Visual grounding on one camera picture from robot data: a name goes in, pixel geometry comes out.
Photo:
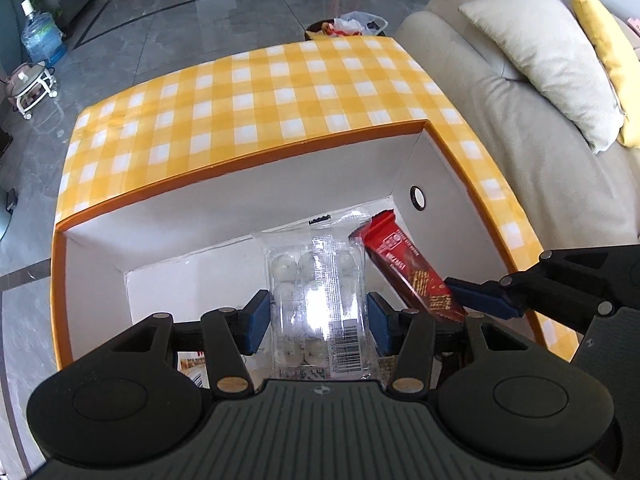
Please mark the white rolling stand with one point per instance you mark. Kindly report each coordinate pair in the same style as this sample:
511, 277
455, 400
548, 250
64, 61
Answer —
35, 104

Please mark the pink clay pot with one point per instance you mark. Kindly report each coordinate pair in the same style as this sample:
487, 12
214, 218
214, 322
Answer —
25, 80

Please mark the grey pillow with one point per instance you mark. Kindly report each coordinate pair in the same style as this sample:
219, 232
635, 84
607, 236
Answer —
540, 55

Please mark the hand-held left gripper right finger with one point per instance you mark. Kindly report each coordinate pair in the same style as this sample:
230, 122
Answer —
377, 322

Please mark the yellow checkered tablecloth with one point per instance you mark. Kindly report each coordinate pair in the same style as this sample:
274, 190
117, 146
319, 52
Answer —
250, 100

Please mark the beige sofa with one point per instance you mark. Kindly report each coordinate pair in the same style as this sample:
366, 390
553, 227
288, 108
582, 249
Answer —
500, 125

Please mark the clear packet of white balls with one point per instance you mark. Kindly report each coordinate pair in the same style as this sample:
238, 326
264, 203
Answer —
310, 280

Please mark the orange-rimmed white box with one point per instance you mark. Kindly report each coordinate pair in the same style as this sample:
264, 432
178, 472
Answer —
250, 210

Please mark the yellow pillow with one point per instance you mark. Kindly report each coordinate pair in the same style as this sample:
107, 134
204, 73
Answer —
610, 45

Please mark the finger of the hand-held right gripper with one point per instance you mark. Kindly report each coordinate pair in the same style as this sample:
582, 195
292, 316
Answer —
480, 297

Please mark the red brown chocolate bar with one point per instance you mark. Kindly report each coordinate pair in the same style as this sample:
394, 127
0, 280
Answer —
400, 260

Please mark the blue water bottle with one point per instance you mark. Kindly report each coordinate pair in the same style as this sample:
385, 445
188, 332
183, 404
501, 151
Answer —
42, 40

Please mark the bin with plastic bag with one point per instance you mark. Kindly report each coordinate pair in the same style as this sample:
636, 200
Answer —
350, 25

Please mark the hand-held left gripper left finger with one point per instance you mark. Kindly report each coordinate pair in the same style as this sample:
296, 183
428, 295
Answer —
257, 320

